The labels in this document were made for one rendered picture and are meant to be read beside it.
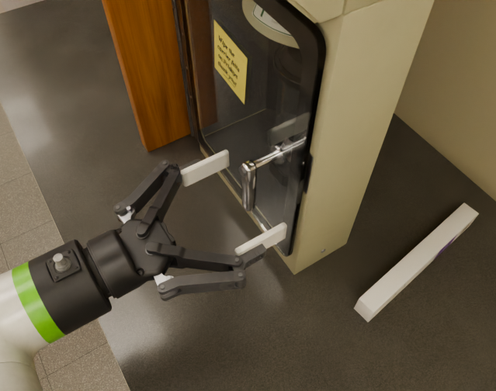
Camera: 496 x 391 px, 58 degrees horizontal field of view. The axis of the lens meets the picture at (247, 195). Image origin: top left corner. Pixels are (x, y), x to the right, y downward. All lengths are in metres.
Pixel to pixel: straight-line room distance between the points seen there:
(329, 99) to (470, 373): 0.48
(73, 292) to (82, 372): 1.26
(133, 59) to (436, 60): 0.55
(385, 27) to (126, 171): 0.60
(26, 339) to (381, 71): 0.44
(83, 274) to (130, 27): 0.39
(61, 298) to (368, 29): 0.39
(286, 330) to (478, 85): 0.53
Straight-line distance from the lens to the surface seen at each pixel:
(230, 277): 0.51
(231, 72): 0.58
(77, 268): 0.51
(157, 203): 0.57
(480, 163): 0.97
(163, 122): 0.88
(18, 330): 0.52
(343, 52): 0.42
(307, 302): 0.74
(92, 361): 1.76
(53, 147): 0.98
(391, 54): 0.47
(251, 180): 0.54
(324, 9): 0.37
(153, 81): 0.82
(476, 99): 0.91
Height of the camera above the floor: 1.62
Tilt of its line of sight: 55 degrees down
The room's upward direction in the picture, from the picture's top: straight up
